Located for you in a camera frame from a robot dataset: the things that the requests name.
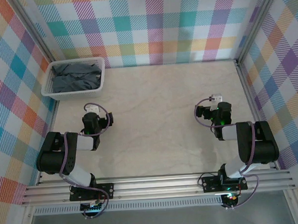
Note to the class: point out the grey t-shirt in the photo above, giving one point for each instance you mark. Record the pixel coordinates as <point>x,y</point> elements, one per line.
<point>74,79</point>

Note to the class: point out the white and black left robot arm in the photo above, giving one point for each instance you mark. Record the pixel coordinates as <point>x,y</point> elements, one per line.
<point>54,159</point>

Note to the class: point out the white plastic mesh basket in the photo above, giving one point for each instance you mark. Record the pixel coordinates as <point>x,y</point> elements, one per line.
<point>75,95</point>

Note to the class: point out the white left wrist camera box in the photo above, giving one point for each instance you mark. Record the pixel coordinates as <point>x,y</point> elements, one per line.
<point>92,109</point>

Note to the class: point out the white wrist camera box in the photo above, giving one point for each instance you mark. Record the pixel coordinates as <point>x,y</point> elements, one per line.
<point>217,98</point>
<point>92,109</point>

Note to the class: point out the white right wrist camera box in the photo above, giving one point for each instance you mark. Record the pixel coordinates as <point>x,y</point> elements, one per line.
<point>217,98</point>

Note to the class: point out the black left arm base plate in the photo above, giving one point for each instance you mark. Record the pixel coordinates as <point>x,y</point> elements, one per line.
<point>105,190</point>

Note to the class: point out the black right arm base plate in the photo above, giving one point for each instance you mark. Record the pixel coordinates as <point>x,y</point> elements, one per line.
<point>210,184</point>

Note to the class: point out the aluminium mounting rail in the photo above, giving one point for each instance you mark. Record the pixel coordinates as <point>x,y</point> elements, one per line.
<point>155,187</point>

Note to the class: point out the aluminium frame post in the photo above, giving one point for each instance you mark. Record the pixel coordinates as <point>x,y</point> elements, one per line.
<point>258,23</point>
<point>35,32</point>

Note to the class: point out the aluminium frame leg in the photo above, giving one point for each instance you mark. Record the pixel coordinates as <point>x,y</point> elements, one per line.
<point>294,207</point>
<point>26,223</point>

